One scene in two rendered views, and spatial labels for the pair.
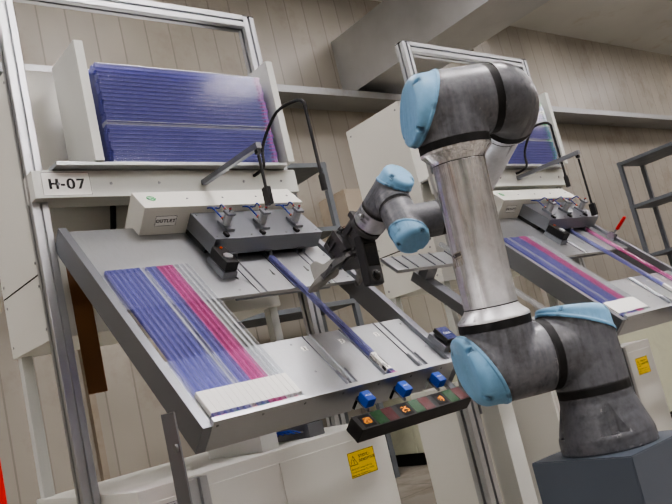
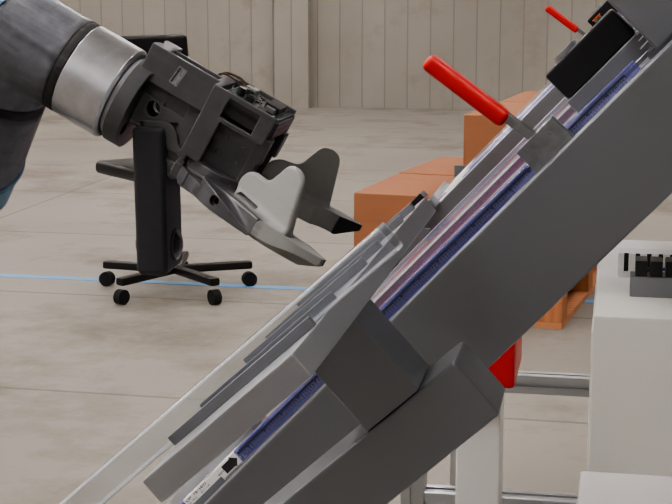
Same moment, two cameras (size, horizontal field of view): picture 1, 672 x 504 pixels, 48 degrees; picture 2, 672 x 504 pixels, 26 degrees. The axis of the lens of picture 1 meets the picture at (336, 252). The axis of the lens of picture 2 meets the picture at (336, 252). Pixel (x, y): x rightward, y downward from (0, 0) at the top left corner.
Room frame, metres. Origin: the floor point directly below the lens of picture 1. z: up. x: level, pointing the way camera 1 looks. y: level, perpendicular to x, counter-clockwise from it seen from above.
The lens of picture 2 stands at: (2.64, -0.64, 1.16)
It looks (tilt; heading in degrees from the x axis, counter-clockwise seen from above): 11 degrees down; 142
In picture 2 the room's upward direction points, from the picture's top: straight up
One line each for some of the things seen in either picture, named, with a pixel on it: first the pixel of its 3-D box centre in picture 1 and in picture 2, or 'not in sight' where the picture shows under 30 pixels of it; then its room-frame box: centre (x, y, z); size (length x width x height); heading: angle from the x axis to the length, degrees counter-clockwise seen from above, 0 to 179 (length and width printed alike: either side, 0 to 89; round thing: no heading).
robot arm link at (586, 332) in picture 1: (576, 344); not in sight; (1.25, -0.35, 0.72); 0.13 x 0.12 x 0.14; 102
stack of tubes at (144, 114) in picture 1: (182, 124); not in sight; (2.02, 0.33, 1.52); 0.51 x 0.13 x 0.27; 131
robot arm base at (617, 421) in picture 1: (600, 414); not in sight; (1.25, -0.35, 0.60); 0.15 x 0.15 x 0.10
